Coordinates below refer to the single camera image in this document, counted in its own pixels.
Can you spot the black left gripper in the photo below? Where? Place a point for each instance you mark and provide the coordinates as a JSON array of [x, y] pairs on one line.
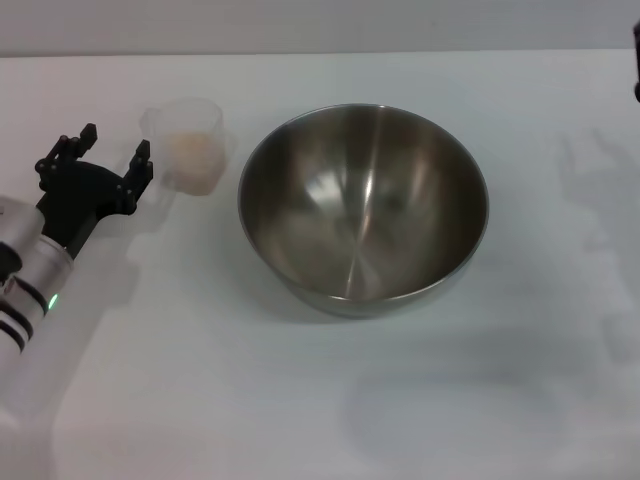
[[80, 195]]

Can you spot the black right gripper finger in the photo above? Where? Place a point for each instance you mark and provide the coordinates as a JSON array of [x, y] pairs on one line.
[[636, 60]]

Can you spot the clear plastic measuring cup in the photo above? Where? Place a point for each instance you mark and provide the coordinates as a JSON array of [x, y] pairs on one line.
[[192, 117]]

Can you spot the stainless steel bowl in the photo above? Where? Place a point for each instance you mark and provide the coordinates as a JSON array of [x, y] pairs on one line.
[[365, 210]]

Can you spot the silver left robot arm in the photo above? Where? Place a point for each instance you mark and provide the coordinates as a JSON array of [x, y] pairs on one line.
[[30, 280]]

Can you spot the white rice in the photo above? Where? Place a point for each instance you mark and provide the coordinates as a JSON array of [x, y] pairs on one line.
[[195, 160]]

